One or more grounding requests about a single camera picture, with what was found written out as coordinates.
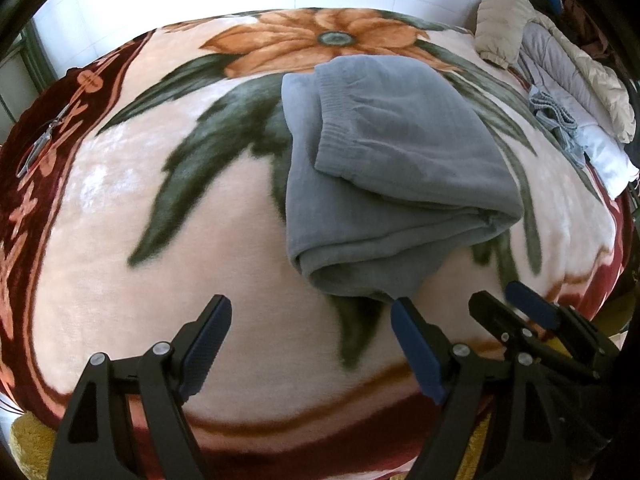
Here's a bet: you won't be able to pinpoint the beige puffer jacket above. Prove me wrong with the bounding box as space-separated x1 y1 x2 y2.
473 0 639 144

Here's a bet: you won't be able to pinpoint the lilac quilted jacket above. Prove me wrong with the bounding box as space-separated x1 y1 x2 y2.
515 20 610 137

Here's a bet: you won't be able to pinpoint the dark clothes pile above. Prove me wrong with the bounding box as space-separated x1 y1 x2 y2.
527 0 636 78

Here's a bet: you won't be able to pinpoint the white folded cloth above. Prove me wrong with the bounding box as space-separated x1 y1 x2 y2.
575 125 640 199

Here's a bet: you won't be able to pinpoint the small grey knit cloth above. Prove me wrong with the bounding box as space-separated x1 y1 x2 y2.
528 85 589 167

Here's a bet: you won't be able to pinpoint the yellow fuzzy cloth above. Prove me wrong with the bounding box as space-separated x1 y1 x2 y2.
9 411 62 480

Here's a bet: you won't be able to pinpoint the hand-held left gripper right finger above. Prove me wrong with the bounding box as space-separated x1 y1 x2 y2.
391 297 587 480

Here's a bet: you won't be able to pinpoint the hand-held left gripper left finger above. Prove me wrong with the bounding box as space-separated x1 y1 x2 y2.
47 294 233 480

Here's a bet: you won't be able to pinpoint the green metal frame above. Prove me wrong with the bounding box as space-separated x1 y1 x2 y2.
19 25 59 82

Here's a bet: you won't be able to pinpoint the grey pants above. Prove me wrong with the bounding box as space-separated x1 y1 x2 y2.
281 56 525 306

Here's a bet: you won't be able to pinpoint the floral fleece blanket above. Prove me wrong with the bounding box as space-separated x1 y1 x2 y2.
0 7 633 480

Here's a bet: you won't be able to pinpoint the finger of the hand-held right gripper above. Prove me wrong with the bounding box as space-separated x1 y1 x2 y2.
505 281 565 332
468 290 557 361

